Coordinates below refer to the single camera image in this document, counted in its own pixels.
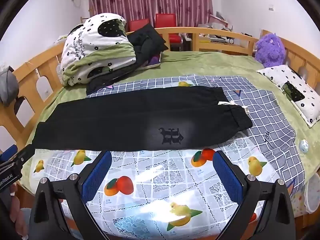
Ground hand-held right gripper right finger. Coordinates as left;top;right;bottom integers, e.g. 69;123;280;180
212;151;297;240

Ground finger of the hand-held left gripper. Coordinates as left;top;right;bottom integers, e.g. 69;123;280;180
0;145;18;162
14;143;36;167

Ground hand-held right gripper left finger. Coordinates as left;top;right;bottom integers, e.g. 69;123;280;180
29;151;112;240

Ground black pants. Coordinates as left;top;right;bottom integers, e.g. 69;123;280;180
32;85;253;152

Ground person's left hand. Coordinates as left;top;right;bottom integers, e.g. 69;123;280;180
9;182;27;238

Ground fruit print plastic mat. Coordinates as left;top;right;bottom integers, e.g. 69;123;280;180
29;75;308;240

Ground grey cloth bag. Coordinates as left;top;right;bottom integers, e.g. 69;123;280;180
0;66;20;107

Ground white mesh basket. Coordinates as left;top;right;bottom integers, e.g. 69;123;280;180
303;172;320;215

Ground blue checked blanket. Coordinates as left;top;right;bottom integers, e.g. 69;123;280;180
202;76;307;180

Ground white floral pillow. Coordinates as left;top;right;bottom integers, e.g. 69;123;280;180
257;65;320;128

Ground folded white floral quilt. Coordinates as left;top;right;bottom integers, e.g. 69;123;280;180
60;14;137;87

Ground purple plush toy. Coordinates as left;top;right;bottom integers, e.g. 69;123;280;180
254;32;287;68

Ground black jacket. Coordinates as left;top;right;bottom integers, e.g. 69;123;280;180
86;24;168;95

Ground pile of papers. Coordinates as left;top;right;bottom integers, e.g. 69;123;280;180
197;11;258;46

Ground red chair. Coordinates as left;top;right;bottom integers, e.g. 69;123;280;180
128;19;152;33
155;13;183;51

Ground maroon floral curtain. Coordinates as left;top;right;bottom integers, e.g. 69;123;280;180
87;0;215;28

